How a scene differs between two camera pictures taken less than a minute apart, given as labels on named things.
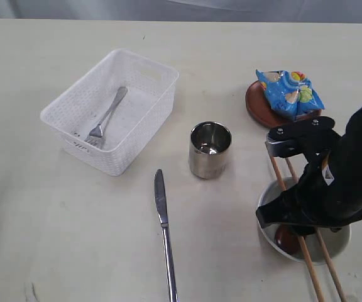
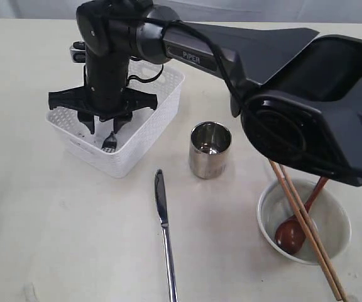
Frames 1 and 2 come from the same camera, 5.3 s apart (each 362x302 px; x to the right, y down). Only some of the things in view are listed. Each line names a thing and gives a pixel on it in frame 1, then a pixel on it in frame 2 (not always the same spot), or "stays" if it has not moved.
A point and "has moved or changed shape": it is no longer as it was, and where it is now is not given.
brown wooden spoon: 287,238 stays
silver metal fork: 96,136 to 110,144
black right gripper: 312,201 to 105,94
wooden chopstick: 324,248 has moved or changed shape
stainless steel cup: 209,145 stays
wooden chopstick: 319,292 to 301,222
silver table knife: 160,199 stays
